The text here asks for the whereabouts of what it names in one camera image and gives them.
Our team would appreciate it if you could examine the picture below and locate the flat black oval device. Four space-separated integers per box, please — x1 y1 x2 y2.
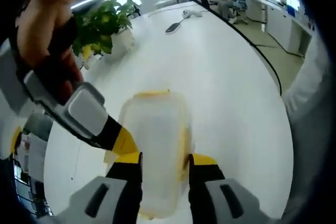
165 16 187 35

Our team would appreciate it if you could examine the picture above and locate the clear container with yellow buckles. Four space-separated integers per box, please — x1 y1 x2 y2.
104 89 195 221

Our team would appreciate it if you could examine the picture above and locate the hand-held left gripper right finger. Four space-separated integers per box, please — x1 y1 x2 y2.
188 153 265 222

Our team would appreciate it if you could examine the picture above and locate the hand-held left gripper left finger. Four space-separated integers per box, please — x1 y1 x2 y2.
69 152 144 222

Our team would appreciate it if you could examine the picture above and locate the white cabinet row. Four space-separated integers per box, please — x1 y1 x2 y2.
249 0 313 57

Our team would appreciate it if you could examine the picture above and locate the small white object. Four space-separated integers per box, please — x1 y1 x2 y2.
182 8 203 19

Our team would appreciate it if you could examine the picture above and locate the person's light clothing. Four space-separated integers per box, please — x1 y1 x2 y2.
281 35 332 221

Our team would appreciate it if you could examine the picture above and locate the person's right hand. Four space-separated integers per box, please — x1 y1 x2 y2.
17 0 127 104

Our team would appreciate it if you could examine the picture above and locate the green potted plant white pot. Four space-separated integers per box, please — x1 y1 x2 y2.
72 0 138 70

